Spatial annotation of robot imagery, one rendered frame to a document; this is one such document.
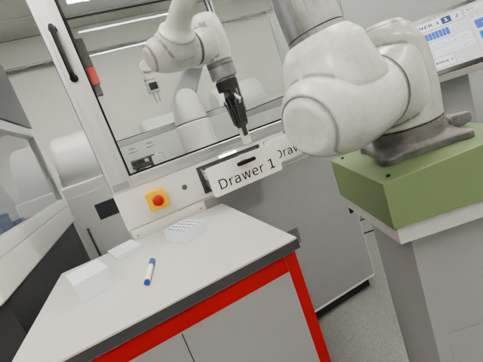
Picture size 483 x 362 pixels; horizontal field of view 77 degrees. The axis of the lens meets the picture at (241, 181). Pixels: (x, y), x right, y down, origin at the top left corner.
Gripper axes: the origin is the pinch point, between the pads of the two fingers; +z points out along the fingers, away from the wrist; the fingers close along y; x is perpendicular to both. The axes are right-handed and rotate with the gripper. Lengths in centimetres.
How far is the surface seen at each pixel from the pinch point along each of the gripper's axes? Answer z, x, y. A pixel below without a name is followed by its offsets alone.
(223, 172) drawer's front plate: 9.4, 11.8, 1.9
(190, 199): 17.4, 24.5, 16.7
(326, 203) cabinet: 48, -34, 14
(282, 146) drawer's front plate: 12.9, -20.9, 14.8
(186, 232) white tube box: 17.8, 33.9, -13.5
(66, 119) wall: -57, 82, 345
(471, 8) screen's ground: -14, -100, -19
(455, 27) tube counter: -9, -92, -17
